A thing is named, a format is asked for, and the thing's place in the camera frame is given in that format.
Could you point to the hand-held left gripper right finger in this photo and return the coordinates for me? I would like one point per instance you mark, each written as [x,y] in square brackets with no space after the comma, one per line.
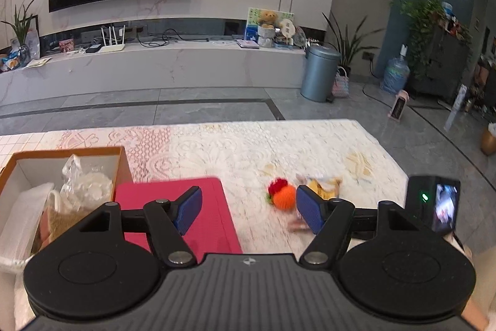
[310,209]

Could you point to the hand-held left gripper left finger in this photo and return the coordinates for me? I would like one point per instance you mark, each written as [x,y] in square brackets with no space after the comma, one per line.
[188,210]

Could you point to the red orange plush fruit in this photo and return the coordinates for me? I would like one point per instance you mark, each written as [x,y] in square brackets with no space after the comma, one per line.
[283,197]

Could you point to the clear crinkly plastic bag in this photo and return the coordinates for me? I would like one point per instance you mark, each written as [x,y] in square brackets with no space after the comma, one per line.
[89,183]

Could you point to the brown loaf-shaped sponge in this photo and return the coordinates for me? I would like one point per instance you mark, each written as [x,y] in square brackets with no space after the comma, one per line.
[66,224]

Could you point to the orange cardboard box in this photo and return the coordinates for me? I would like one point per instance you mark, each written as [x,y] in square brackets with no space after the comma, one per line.
[35,170]

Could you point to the white plastic bag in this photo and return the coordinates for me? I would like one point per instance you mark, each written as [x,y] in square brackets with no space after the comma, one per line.
[23,214]

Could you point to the person's right forearm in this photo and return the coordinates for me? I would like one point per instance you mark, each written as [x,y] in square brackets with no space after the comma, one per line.
[482,276]

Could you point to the red storage box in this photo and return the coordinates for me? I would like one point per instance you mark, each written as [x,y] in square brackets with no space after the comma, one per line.
[217,218]

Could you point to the white pink lace tablecloth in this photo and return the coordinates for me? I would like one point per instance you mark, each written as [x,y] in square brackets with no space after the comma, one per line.
[232,148]

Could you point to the golden pot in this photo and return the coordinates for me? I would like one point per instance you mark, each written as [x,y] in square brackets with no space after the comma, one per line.
[489,139]

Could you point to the small pink standing device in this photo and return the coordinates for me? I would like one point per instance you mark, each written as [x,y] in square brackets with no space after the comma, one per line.
[398,107]

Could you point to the white standing board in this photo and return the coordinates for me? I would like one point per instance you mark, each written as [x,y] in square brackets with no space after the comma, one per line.
[456,106]

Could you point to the woven basket bag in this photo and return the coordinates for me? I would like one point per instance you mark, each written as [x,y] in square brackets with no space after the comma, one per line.
[341,84]

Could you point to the large water bottle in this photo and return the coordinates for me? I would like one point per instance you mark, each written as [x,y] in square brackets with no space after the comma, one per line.
[395,75]

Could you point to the blue grey trash can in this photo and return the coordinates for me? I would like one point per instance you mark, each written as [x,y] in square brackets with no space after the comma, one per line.
[319,75]

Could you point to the dark cabinet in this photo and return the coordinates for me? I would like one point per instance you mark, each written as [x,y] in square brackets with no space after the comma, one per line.
[445,63]

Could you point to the marble television console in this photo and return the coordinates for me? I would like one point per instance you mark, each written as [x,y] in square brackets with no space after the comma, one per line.
[174,67]

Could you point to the long-leaf potted plant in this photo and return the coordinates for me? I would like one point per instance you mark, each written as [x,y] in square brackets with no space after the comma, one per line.
[350,44]

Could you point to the flat book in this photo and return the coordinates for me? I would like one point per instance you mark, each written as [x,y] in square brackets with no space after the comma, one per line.
[248,44]

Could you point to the bushy green plant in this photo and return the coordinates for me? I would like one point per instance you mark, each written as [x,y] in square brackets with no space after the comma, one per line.
[422,24]

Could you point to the white router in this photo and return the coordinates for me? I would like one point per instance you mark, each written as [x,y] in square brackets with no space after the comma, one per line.
[110,48]

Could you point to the lemon print table mat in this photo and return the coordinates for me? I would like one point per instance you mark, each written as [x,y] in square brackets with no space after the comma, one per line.
[15,148]

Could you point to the teddy bear bouquet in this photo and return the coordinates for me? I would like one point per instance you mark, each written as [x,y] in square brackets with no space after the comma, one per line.
[267,26]

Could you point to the small black device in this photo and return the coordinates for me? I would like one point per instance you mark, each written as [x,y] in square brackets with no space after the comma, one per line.
[93,48]

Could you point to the printed picture card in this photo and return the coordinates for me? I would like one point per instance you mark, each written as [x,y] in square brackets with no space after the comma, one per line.
[252,19]

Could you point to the pink photo card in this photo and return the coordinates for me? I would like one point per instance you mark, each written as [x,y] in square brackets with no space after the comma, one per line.
[66,46]

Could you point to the loose papers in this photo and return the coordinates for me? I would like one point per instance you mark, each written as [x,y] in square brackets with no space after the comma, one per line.
[37,62]

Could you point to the snack bags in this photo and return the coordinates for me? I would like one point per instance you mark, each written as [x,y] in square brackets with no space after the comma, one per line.
[9,62]

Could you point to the green plant in glass vase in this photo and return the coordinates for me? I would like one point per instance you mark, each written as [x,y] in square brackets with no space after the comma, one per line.
[21,24]

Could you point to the wall socket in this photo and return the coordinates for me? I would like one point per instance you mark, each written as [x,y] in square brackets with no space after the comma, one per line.
[367,55]

